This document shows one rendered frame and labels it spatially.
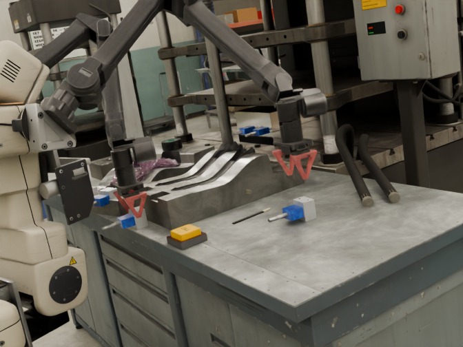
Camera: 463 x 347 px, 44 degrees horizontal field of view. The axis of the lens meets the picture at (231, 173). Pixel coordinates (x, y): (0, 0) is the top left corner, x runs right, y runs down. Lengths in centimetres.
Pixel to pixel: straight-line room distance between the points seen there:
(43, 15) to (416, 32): 484
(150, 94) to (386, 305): 848
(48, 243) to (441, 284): 101
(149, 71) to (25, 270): 810
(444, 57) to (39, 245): 136
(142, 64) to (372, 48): 767
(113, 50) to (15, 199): 46
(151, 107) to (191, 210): 798
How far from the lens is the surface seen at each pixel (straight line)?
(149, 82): 960
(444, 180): 258
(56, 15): 635
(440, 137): 253
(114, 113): 174
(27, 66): 159
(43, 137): 143
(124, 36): 158
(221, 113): 273
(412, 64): 199
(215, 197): 171
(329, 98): 209
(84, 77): 147
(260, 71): 152
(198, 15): 162
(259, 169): 179
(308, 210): 154
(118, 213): 190
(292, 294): 116
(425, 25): 195
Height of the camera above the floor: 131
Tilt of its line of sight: 14 degrees down
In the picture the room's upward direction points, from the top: 9 degrees counter-clockwise
